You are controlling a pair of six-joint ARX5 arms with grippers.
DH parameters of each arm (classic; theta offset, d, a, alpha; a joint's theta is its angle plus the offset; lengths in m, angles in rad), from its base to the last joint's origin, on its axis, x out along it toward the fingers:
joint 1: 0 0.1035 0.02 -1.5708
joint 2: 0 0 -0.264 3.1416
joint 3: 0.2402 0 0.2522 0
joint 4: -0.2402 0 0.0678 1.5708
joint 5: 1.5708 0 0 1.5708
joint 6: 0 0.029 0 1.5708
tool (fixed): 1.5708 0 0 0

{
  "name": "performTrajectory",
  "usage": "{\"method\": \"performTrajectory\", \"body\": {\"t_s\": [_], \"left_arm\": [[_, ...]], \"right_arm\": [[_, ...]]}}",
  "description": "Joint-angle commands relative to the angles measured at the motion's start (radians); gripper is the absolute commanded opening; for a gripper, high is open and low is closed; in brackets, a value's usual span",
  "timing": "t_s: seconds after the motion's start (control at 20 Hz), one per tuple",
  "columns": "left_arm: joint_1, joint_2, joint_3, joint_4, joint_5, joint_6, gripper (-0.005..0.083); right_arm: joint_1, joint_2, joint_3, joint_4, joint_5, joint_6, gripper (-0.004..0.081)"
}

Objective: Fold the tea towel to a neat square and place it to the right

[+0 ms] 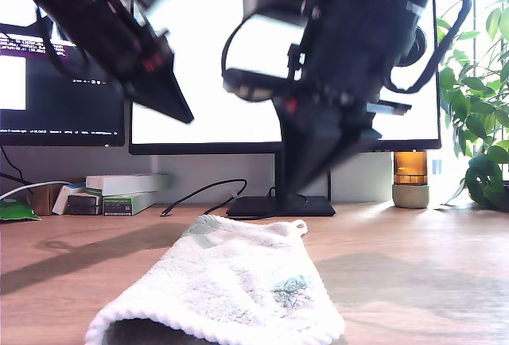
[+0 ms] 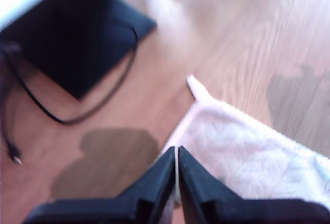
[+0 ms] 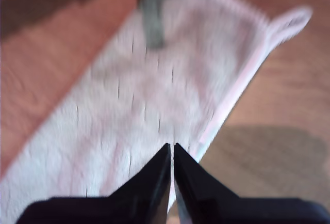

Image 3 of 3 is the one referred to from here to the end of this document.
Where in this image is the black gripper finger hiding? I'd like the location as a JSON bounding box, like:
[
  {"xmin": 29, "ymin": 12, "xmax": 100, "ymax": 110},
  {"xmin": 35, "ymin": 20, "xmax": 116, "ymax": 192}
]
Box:
[
  {"xmin": 15, "ymin": 142, "xmax": 172, "ymax": 224},
  {"xmin": 174, "ymin": 142, "xmax": 330, "ymax": 224}
]

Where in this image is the white fluffy tea towel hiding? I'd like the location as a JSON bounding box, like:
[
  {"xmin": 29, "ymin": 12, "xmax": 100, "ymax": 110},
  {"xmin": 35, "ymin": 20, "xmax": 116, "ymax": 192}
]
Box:
[{"xmin": 0, "ymin": 0, "xmax": 314, "ymax": 224}]

